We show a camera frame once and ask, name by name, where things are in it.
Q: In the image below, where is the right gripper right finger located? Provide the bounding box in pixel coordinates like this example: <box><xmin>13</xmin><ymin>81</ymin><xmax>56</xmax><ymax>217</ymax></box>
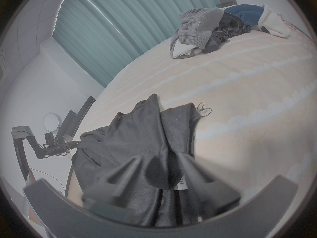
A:
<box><xmin>178</xmin><ymin>153</ymin><xmax>242</xmax><ymax>208</ymax></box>

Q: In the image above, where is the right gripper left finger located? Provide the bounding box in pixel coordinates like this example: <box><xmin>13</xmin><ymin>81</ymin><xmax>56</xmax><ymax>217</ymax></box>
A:
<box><xmin>82</xmin><ymin>156</ymin><xmax>142</xmax><ymax>208</ymax></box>

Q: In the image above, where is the black T-shirt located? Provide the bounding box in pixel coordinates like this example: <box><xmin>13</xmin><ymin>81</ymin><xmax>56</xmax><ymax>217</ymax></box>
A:
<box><xmin>71</xmin><ymin>93</ymin><xmax>212</xmax><ymax>229</ymax></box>

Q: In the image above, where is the bed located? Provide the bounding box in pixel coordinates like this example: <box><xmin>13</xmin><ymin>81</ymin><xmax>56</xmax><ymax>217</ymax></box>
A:
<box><xmin>65</xmin><ymin>5</ymin><xmax>316</xmax><ymax>203</ymax></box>

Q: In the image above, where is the pile of clothes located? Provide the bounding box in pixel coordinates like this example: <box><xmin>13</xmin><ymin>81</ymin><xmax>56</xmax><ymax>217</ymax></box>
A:
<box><xmin>170</xmin><ymin>4</ymin><xmax>293</xmax><ymax>59</ymax></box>

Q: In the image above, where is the round white ceiling lamp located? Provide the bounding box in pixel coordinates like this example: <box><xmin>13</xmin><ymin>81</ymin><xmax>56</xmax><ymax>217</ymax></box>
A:
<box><xmin>43</xmin><ymin>112</ymin><xmax>60</xmax><ymax>132</ymax></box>

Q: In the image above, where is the black chest of drawers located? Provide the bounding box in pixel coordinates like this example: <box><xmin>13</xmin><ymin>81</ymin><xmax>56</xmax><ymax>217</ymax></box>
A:
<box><xmin>56</xmin><ymin>96</ymin><xmax>96</xmax><ymax>139</ymax></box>

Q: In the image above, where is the blue-green curtain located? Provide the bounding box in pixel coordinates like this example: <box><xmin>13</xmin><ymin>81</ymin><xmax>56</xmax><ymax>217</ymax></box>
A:
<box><xmin>69</xmin><ymin>0</ymin><xmax>233</xmax><ymax>59</ymax></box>
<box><xmin>53</xmin><ymin>0</ymin><xmax>141</xmax><ymax>89</ymax></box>

